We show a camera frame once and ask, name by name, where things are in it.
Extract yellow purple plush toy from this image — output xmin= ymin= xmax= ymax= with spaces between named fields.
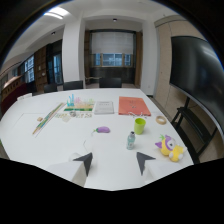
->
xmin=154 ymin=134 xmax=188 ymax=163

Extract small clear water bottle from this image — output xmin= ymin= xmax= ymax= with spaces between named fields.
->
xmin=126 ymin=131 xmax=137 ymax=151

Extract green plastic cup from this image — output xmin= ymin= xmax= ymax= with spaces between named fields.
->
xmin=133 ymin=117 xmax=147 ymax=136

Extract purple toy mouse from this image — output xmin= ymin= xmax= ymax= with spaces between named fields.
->
xmin=92 ymin=125 xmax=111 ymax=135

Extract tape roll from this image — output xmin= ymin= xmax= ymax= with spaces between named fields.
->
xmin=155 ymin=115 xmax=168 ymax=126

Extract white eyeglasses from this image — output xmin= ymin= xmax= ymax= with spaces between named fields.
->
xmin=129 ymin=111 xmax=149 ymax=120

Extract black screen stand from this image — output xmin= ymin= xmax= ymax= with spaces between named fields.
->
xmin=171 ymin=97 xmax=218 ymax=165

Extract orange paper folder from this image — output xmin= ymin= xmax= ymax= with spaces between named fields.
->
xmin=118 ymin=96 xmax=152 ymax=117

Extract colourful block toy set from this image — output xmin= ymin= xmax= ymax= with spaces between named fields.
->
xmin=63 ymin=93 xmax=96 ymax=113

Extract black office chair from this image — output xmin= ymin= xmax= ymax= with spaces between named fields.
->
xmin=98 ymin=77 xmax=123 ymax=89
xmin=43 ymin=83 xmax=59 ymax=94
xmin=62 ymin=79 xmax=84 ymax=92

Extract large black display screen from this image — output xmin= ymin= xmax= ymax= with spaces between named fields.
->
xmin=169 ymin=35 xmax=224 ymax=136

